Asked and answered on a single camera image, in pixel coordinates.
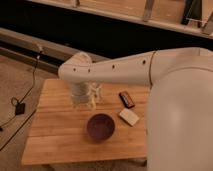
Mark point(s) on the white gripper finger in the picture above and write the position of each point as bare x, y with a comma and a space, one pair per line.
91, 104
97, 92

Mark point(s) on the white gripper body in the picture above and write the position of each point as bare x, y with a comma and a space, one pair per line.
80, 93

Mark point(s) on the dark purple ceramic bowl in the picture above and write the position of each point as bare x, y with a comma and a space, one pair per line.
100, 127

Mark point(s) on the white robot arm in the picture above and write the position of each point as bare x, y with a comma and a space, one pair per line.
179, 114

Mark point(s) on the dark brown rectangular box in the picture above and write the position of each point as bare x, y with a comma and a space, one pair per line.
126, 99

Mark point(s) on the white rectangular sponge block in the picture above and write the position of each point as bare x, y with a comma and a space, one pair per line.
129, 116

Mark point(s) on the wooden table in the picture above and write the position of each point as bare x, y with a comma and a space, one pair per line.
58, 131

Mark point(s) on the black power adapter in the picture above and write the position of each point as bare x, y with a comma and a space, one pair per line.
20, 109

